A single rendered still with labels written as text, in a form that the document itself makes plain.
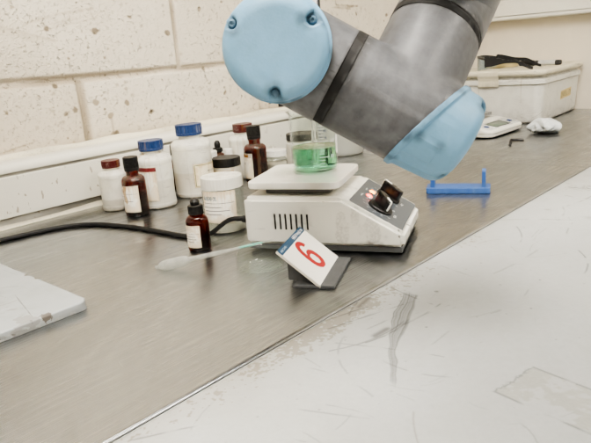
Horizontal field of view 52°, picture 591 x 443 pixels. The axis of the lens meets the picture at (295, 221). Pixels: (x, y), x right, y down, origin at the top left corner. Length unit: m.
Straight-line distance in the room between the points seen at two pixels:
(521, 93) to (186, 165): 1.02
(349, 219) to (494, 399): 0.33
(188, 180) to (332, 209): 0.43
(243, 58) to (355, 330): 0.26
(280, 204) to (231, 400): 0.34
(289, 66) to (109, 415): 0.28
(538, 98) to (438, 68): 1.33
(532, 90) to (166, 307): 1.34
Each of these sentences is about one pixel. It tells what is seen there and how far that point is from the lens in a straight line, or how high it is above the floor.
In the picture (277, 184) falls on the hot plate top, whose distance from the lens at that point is 0.74.
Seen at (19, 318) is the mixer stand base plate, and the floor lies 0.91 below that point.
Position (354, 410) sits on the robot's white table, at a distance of 0.44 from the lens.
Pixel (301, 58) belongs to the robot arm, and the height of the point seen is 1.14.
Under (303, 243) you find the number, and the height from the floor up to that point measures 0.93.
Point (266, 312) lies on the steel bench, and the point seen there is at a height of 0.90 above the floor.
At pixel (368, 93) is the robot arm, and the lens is 0.43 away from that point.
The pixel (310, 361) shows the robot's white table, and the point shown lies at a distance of 0.50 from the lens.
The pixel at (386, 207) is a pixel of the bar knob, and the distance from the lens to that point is 0.73.
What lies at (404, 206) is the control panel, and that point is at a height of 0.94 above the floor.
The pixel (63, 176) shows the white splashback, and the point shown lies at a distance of 1.10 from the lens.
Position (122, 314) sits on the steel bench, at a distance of 0.64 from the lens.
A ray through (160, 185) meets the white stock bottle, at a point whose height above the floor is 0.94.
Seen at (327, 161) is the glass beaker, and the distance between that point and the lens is 0.77.
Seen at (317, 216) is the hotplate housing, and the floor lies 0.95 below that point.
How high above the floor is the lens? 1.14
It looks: 16 degrees down
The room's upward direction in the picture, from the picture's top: 4 degrees counter-clockwise
